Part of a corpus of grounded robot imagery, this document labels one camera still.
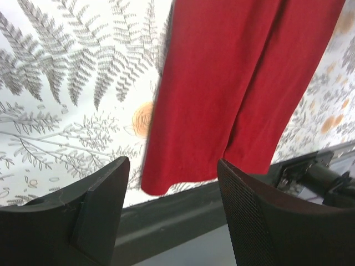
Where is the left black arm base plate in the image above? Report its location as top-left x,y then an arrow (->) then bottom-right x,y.
270,144 -> 355,207

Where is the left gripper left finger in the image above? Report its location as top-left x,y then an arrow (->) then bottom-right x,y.
1,157 -> 130,265

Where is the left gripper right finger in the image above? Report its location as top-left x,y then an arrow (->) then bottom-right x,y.
217,160 -> 354,265

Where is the floral patterned table mat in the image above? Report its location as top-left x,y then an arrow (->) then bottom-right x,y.
1,1 -> 354,207

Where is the red t shirt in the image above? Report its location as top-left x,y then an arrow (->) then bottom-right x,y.
141,0 -> 344,196

